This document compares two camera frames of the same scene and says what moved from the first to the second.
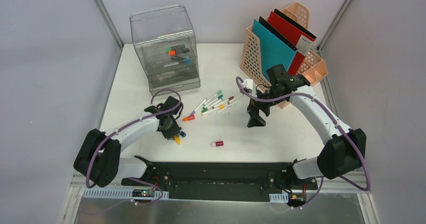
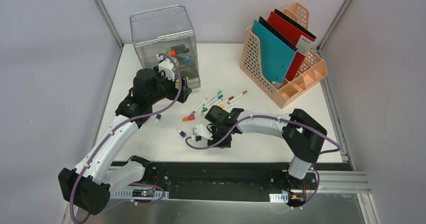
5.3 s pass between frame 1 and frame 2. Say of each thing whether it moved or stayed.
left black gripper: moved
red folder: stayed
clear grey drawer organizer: stayed
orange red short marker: stayed
